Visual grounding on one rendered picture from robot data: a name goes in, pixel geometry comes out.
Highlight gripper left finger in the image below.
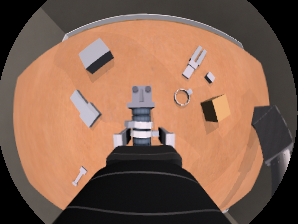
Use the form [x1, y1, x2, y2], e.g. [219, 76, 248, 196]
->
[113, 128, 131, 149]

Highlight dark blue ribbed hose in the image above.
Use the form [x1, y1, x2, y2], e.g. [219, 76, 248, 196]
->
[127, 85, 155, 146]

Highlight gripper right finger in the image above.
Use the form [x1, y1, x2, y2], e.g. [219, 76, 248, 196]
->
[158, 127, 175, 149]

